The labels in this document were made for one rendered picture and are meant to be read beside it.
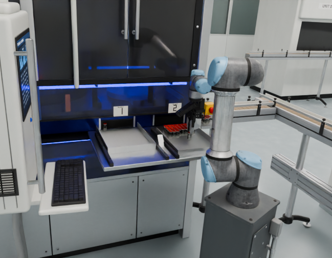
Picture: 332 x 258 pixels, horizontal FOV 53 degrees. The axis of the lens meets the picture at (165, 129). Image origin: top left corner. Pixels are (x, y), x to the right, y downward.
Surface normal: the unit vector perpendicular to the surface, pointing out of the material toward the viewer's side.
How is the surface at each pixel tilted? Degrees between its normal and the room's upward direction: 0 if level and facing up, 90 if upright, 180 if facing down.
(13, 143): 90
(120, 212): 90
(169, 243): 0
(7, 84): 90
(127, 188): 90
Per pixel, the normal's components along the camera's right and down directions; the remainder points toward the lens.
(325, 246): 0.06, -0.93
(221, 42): 0.37, 0.35
